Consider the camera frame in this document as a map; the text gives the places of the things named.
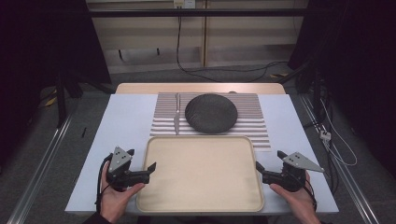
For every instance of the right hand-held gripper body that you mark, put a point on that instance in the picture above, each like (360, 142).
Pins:
(292, 174)

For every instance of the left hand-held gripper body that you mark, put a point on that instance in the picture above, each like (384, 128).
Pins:
(120, 161)

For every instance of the person's right hand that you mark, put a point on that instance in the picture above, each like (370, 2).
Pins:
(295, 202)

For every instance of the person's left hand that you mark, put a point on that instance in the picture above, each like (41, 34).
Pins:
(116, 200)

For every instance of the striped placemat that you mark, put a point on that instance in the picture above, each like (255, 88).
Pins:
(253, 124)

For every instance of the small black floor object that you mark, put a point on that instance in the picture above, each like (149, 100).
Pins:
(83, 132)

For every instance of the white power strip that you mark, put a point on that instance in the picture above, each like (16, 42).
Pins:
(325, 135)

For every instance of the beige rectangular tray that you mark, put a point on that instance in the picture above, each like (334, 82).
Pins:
(200, 174)

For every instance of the silver table knife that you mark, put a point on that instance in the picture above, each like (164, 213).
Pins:
(176, 121)

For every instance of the dark round plate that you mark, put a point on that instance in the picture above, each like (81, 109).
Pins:
(211, 113)

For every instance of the yellow floor tape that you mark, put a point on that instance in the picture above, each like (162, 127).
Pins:
(51, 99)
(279, 75)

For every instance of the black metal stand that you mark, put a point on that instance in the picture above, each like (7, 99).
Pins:
(61, 102)

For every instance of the black curtain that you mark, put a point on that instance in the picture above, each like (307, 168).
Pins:
(358, 62)
(40, 46)

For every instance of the metal floor rail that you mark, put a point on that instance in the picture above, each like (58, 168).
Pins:
(40, 169)
(342, 161)

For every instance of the white wall socket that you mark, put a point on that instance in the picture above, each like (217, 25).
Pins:
(184, 3)

